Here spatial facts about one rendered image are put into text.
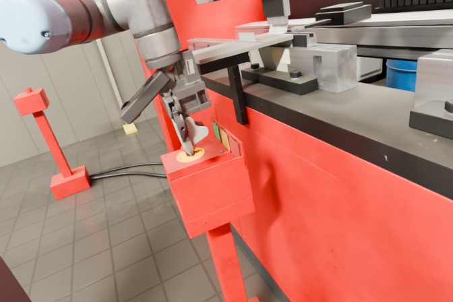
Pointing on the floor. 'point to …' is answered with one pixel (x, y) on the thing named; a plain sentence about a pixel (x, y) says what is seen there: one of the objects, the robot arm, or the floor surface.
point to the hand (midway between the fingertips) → (187, 151)
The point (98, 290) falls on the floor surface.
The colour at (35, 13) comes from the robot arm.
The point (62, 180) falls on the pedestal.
